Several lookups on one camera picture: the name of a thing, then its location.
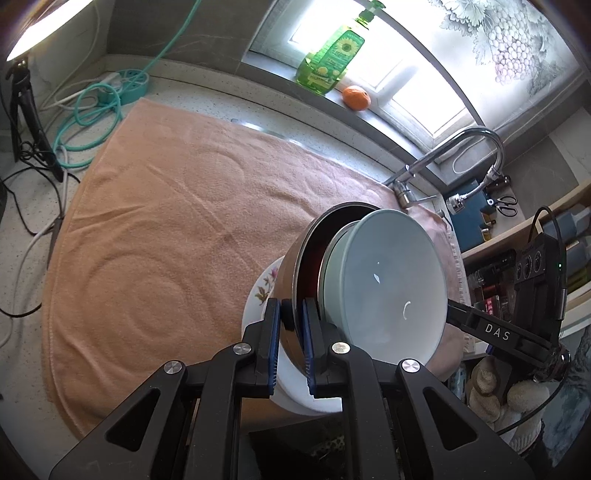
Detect small pink flower plate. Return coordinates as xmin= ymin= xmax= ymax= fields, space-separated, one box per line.
xmin=242 ymin=257 xmax=342 ymax=417

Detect light blue ceramic bowl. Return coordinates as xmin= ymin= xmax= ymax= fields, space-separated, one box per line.
xmin=318 ymin=209 xmax=448 ymax=364

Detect large steel bowl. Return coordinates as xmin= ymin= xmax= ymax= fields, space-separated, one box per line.
xmin=271 ymin=202 xmax=379 ymax=374

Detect chrome kitchen faucet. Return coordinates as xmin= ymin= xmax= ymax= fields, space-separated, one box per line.
xmin=382 ymin=126 xmax=507 ymax=210

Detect white gloved right hand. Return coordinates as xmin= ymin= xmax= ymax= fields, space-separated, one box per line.
xmin=466 ymin=356 xmax=550 ymax=453

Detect blue knife block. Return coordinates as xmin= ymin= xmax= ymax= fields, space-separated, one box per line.
xmin=451 ymin=191 xmax=497 ymax=252

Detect pink towel mat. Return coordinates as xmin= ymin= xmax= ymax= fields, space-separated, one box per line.
xmin=41 ymin=97 xmax=472 ymax=439

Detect orange tangerine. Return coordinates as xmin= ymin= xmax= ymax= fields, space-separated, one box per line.
xmin=342 ymin=85 xmax=372 ymax=112

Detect grape print roller blind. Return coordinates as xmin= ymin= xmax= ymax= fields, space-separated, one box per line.
xmin=387 ymin=0 xmax=580 ymax=129

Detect green dish soap bottle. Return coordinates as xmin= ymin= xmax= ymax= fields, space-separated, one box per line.
xmin=294 ymin=1 xmax=386 ymax=96

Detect black tripod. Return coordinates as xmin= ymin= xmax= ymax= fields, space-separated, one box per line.
xmin=6 ymin=55 xmax=64 ymax=182

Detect black handled scissors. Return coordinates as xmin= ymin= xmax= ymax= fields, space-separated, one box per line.
xmin=491 ymin=195 xmax=518 ymax=218

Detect faucet sprayer hose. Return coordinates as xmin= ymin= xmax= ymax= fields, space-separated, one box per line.
xmin=445 ymin=165 xmax=512 ymax=216

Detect white window frame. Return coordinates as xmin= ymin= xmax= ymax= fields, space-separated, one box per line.
xmin=250 ymin=1 xmax=484 ymax=151

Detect teal hose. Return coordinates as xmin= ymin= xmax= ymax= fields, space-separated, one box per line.
xmin=51 ymin=0 xmax=205 ymax=170

